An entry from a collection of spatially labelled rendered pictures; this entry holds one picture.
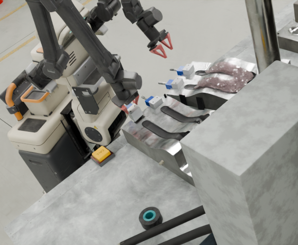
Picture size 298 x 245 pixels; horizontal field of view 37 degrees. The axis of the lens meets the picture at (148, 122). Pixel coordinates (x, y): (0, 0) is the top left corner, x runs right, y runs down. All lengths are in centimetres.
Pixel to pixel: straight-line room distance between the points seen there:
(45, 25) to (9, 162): 217
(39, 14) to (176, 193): 81
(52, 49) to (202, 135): 100
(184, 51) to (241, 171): 328
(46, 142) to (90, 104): 38
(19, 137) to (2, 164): 137
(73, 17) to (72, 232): 79
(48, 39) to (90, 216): 69
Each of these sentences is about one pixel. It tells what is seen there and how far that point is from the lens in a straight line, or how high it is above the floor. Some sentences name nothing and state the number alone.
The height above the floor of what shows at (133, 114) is 94.
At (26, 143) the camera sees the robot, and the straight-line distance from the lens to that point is 236.
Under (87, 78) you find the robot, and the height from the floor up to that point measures 104.
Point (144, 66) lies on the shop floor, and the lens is 401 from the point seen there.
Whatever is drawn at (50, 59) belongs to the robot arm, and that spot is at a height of 129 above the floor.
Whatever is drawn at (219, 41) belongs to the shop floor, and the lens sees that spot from 403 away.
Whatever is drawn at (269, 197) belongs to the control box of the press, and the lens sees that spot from 89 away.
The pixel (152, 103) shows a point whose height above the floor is 92.
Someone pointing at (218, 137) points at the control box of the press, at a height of 147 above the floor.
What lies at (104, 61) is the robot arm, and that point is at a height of 126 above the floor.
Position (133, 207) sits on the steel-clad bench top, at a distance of 172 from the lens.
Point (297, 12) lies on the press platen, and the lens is 108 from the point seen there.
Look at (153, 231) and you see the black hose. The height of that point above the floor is 86.
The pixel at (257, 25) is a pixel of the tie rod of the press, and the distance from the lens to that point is 109.
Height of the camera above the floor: 205
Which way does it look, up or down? 38 degrees down
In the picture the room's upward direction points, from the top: 22 degrees counter-clockwise
